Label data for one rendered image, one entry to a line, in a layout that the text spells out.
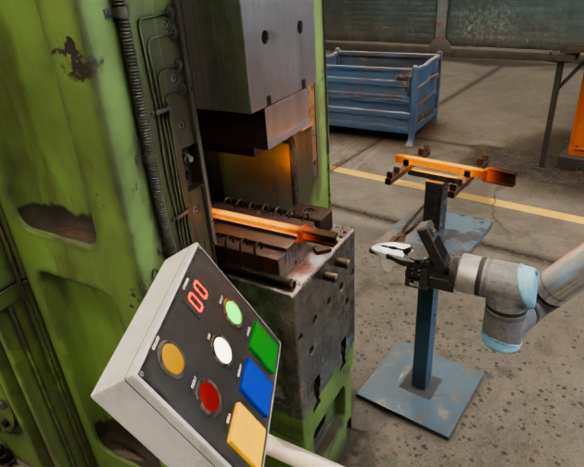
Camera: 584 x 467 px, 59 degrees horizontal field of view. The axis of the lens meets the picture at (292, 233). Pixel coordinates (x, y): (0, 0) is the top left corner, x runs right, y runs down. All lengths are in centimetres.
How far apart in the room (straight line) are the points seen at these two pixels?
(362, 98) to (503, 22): 417
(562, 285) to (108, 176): 99
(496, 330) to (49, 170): 107
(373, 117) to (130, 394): 454
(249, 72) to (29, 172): 58
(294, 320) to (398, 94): 380
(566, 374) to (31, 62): 227
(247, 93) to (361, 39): 879
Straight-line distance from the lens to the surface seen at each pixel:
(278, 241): 135
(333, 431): 196
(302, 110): 128
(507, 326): 125
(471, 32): 900
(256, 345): 96
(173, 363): 76
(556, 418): 236
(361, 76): 503
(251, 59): 108
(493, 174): 172
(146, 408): 74
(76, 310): 151
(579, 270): 126
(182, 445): 78
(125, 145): 103
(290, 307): 130
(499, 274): 120
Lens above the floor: 165
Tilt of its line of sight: 29 degrees down
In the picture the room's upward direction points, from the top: 4 degrees counter-clockwise
